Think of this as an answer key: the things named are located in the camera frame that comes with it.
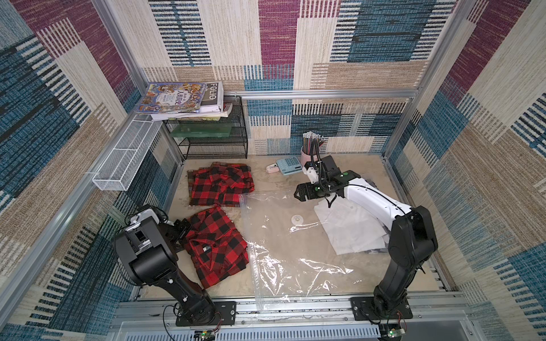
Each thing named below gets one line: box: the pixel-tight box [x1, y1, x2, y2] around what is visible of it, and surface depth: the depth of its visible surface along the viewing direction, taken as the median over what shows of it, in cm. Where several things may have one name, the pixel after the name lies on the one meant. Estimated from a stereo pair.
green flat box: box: [171, 122, 233, 138], surface depth 98 cm
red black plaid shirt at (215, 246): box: [184, 206, 250, 290], surface depth 85 cm
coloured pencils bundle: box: [302, 130, 325, 155], surface depth 110 cm
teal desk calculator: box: [275, 156, 303, 176], surface depth 117 cm
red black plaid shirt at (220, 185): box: [187, 161, 256, 208], surface depth 104 cm
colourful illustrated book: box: [135, 81, 207, 113], surface depth 83 cm
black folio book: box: [150, 80, 233, 122], surface depth 83 cm
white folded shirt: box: [313, 193, 390, 256], surface depth 92 cm
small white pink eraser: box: [265, 163, 280, 174], surface depth 115 cm
